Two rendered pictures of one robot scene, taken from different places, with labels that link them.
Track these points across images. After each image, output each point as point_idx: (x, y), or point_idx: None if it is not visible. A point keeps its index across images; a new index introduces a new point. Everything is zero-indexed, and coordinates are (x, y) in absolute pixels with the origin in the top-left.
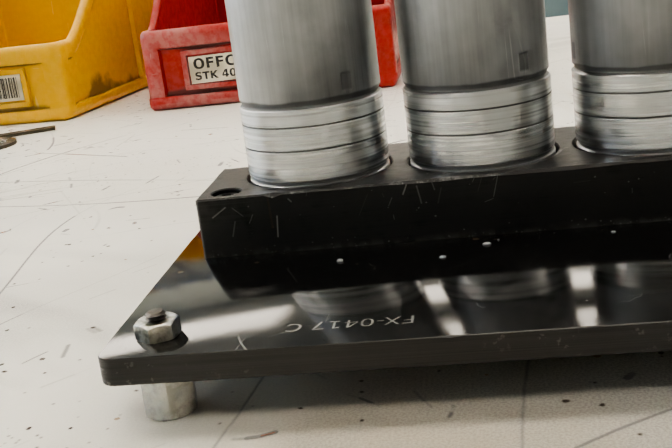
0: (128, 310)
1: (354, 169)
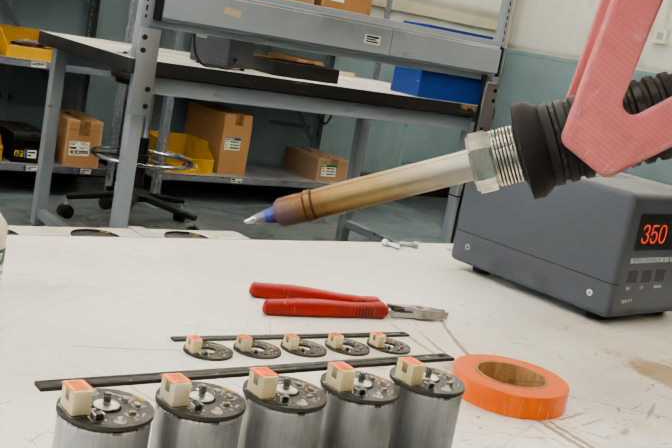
0: None
1: None
